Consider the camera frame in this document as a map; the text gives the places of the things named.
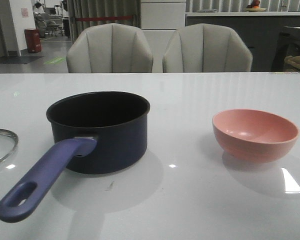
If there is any fruit plate on counter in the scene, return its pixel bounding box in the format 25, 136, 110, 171
245, 0, 267, 12

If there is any olive cushion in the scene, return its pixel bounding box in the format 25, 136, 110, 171
284, 55, 300, 72

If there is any left beige chair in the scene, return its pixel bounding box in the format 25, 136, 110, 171
66, 23, 154, 73

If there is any pink bowl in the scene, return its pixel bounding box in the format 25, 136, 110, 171
212, 108, 300, 163

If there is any glass lid with blue knob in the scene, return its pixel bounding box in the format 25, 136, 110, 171
0, 128, 19, 163

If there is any red trash bin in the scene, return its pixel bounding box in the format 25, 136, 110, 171
24, 28, 42, 53

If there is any beige chair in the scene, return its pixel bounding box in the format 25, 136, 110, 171
162, 23, 253, 73
66, 23, 154, 73

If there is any white cabinet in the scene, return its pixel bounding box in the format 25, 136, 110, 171
140, 0, 187, 30

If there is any right beige chair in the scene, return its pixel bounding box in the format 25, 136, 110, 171
162, 23, 253, 73

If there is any dark blue saucepan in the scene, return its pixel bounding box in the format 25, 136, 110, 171
0, 91, 150, 223

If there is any grey counter cabinet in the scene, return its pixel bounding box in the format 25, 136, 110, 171
185, 12, 300, 72

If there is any red barrier belt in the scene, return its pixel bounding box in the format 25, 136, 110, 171
75, 15, 134, 22

